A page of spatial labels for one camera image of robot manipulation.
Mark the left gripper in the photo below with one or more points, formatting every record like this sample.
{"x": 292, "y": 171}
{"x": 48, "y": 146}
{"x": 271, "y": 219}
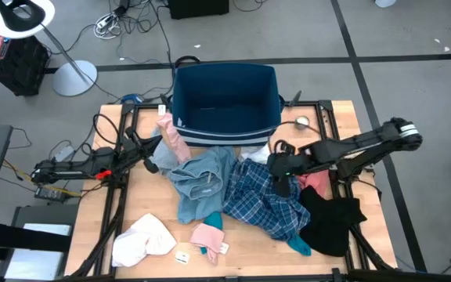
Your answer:
{"x": 139, "y": 150}

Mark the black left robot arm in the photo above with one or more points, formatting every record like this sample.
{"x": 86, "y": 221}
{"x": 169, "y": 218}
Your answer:
{"x": 73, "y": 168}

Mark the light blue garment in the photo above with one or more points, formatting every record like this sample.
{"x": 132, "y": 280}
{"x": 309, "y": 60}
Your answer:
{"x": 202, "y": 176}

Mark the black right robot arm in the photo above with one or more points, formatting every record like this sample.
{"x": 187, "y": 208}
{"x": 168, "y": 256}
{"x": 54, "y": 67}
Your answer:
{"x": 366, "y": 147}

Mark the long pale pink garment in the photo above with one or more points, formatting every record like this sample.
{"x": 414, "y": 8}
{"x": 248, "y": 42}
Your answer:
{"x": 172, "y": 137}

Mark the black garment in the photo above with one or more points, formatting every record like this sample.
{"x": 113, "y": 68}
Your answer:
{"x": 327, "y": 223}

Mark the small round metal tin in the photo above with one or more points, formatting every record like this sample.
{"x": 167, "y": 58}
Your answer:
{"x": 302, "y": 122}

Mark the white pinkish garment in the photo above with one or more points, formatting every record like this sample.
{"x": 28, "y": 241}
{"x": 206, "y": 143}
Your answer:
{"x": 143, "y": 239}

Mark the black plastic crate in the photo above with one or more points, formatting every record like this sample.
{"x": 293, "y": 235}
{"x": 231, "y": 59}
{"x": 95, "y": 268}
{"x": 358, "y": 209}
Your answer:
{"x": 18, "y": 68}

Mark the white power strip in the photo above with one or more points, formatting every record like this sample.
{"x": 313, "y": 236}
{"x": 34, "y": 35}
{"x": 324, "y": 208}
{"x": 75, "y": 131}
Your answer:
{"x": 104, "y": 23}

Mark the blue plaid shirt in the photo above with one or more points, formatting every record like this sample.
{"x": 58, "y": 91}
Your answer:
{"x": 257, "y": 203}

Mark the small pale pink garment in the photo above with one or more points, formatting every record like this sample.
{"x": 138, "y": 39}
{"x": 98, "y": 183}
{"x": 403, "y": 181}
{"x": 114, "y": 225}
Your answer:
{"x": 208, "y": 237}

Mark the black power adapter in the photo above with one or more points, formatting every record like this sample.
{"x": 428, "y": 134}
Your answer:
{"x": 49, "y": 194}

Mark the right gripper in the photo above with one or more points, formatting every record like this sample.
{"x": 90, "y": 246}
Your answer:
{"x": 284, "y": 163}

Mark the white round object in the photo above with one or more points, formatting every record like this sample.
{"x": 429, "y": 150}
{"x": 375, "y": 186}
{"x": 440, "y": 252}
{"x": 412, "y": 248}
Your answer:
{"x": 385, "y": 3}

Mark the black aluminium table frame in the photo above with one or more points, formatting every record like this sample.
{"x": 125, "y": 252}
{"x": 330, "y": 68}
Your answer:
{"x": 326, "y": 105}

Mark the black box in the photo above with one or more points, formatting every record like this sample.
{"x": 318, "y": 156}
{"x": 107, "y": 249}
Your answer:
{"x": 198, "y": 8}

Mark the black angled bracket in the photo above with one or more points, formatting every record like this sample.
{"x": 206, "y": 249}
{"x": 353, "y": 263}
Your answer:
{"x": 296, "y": 98}
{"x": 165, "y": 102}

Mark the white paper tag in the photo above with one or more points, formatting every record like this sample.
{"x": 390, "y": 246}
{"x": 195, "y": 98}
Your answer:
{"x": 161, "y": 110}
{"x": 224, "y": 248}

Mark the salmon pink garment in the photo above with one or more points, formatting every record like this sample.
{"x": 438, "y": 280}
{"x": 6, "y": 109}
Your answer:
{"x": 317, "y": 181}

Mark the grey power brick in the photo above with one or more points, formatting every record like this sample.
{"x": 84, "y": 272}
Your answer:
{"x": 64, "y": 153}

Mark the grey white cabinet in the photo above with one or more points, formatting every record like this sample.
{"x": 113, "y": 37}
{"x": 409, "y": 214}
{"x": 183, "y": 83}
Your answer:
{"x": 41, "y": 270}

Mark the navy white striped fabric bin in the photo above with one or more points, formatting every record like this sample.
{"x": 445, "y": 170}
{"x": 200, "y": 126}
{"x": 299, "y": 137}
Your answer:
{"x": 225, "y": 94}

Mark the white printed card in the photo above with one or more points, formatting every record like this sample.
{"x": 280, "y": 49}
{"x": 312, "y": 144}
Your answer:
{"x": 182, "y": 257}

